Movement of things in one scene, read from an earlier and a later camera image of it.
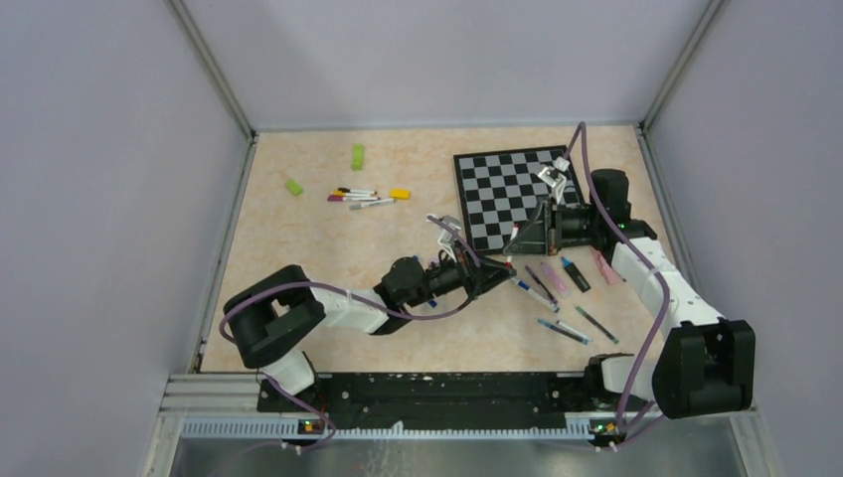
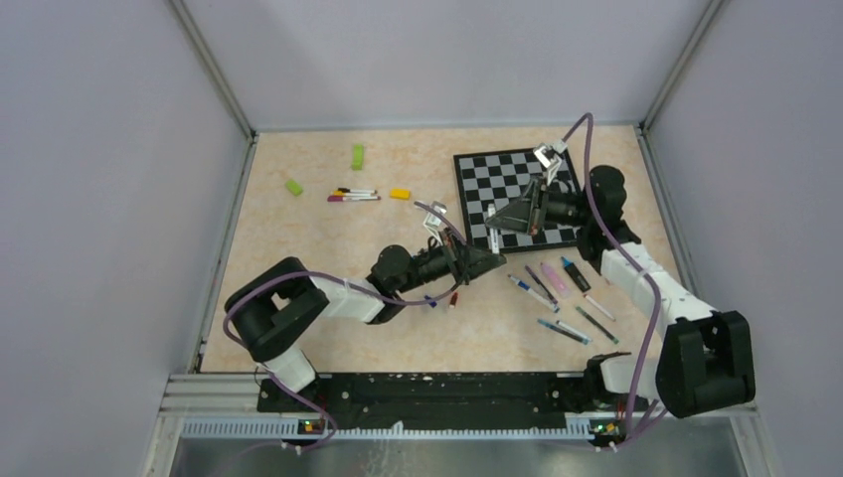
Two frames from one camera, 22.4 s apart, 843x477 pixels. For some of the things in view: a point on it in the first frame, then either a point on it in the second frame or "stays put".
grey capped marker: [361, 205] to [494, 233]
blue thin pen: [564, 332] stays put
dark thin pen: [539, 281] stays put
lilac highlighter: [555, 280] stays put
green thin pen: [597, 325] stays put
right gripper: [543, 234] to [524, 213]
